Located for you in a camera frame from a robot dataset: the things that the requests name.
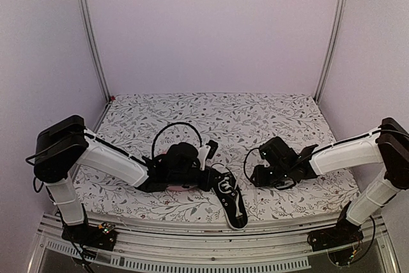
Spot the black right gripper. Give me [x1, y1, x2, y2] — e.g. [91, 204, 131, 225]
[250, 165, 290, 188]

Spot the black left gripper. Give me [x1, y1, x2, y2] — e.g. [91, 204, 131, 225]
[169, 166, 224, 192]

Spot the black white canvas sneaker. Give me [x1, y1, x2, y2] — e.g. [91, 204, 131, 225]
[210, 163, 248, 230]

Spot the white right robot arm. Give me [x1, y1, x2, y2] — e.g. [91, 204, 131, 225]
[249, 117, 408, 245]

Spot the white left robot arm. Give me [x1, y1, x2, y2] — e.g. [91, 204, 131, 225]
[25, 115, 219, 244]

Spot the pink plastic plate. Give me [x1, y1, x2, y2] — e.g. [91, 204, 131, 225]
[166, 185, 193, 192]

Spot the floral patterned table mat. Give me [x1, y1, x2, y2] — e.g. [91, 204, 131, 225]
[61, 93, 365, 224]

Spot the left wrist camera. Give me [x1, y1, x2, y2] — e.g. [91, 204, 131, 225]
[197, 140, 219, 171]

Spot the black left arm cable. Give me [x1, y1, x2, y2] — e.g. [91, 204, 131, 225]
[151, 121, 205, 159]

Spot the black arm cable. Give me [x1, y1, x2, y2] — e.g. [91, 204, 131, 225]
[243, 146, 298, 189]
[151, 121, 205, 159]

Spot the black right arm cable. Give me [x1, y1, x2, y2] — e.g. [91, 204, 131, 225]
[243, 146, 298, 189]

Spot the aluminium front rail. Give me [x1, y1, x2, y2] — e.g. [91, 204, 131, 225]
[27, 214, 400, 273]

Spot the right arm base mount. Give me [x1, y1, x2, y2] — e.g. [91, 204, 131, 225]
[307, 225, 364, 251]

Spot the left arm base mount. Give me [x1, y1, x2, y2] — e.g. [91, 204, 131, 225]
[62, 222, 118, 251]

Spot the right aluminium frame post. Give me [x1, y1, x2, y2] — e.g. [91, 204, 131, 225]
[314, 0, 347, 105]

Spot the aluminium frame post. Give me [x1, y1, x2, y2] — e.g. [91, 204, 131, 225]
[314, 0, 347, 105]
[78, 0, 111, 103]

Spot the left aluminium frame post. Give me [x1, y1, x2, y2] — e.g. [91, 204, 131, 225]
[78, 0, 111, 103]

